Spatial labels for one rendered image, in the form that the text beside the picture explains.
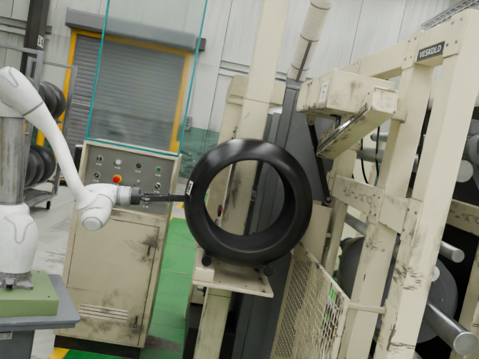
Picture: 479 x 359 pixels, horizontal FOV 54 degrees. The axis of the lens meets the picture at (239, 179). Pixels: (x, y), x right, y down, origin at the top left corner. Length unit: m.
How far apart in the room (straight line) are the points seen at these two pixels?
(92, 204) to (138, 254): 0.94
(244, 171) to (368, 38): 9.64
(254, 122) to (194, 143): 8.84
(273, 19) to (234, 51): 8.95
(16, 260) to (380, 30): 10.71
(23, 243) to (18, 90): 0.59
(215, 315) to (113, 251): 0.74
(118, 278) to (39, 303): 1.01
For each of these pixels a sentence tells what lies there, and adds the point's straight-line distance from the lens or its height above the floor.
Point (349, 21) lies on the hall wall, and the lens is 11.80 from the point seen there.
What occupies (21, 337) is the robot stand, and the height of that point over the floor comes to 0.52.
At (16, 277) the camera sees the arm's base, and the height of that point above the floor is 0.75.
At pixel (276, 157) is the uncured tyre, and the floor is 1.41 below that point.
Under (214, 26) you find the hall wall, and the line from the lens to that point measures 11.50.
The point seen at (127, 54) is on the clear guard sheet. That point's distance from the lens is 2.82.
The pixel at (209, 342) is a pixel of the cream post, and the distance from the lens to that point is 2.63.
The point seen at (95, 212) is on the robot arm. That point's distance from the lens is 1.96.
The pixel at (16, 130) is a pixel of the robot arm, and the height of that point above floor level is 1.31.
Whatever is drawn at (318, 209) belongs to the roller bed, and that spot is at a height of 1.18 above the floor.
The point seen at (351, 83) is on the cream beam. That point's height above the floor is 1.74.
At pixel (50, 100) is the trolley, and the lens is 5.91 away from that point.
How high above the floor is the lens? 1.48
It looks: 6 degrees down
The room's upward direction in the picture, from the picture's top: 11 degrees clockwise
